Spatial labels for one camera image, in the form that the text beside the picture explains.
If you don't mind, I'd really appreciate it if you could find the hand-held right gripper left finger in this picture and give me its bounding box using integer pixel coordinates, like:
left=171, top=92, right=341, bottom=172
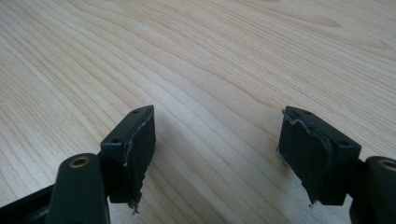
left=99, top=104, right=157, bottom=216

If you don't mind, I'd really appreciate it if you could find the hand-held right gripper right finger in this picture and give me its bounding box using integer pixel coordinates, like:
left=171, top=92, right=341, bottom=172
left=276, top=105, right=363, bottom=207

